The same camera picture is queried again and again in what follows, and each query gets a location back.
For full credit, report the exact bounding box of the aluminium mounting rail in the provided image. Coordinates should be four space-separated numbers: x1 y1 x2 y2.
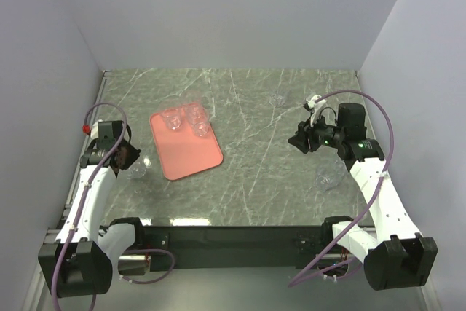
21 179 427 311

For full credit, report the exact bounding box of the clear glass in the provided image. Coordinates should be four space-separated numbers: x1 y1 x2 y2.
160 100 182 130
315 160 347 192
127 160 147 180
181 90 204 124
269 90 289 107

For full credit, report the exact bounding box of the clear glass table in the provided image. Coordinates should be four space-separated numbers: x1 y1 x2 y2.
191 117 210 137

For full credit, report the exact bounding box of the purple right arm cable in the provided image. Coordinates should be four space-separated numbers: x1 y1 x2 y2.
288 90 395 288

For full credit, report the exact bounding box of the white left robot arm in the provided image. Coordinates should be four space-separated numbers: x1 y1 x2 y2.
38 120 146 298

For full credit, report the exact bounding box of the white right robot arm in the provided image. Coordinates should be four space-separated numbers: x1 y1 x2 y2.
288 100 438 291

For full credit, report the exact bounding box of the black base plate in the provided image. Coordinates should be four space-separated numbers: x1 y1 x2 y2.
121 226 325 280

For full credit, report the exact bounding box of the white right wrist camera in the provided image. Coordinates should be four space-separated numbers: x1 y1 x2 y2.
303 95 327 127

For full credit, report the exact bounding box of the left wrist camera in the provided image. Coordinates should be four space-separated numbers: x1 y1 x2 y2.
82 122 99 140

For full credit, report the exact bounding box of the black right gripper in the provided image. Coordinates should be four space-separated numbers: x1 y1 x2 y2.
288 111 346 154

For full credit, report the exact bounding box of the pink plastic tray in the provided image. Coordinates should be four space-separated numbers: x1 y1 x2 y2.
149 108 224 181

